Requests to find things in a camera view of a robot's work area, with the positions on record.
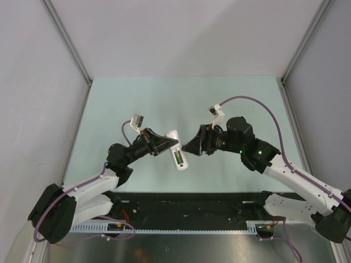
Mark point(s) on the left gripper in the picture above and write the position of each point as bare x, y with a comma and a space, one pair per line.
151, 137

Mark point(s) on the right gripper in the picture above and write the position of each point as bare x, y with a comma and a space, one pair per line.
202, 142

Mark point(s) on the white remote control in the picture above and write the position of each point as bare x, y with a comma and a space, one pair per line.
173, 134

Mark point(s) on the green battery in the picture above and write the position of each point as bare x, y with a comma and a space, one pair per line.
178, 157

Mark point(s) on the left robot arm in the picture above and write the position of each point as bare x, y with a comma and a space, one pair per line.
60, 208

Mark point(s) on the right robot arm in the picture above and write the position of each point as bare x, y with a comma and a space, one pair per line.
323, 207

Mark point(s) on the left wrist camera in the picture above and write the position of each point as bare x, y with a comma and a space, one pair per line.
136, 121

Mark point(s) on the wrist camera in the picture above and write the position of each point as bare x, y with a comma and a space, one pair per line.
217, 114
136, 121

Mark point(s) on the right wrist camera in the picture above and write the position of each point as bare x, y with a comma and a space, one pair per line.
217, 114

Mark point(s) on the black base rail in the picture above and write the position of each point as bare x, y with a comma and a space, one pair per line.
192, 211

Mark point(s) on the white cable duct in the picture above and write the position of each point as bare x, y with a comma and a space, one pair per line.
108, 227

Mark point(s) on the right aluminium frame post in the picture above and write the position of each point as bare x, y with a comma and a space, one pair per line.
311, 30

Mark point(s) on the aluminium frame post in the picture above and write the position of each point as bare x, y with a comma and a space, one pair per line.
66, 39
311, 30

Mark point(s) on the left aluminium frame post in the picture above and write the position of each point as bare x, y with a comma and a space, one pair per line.
66, 39

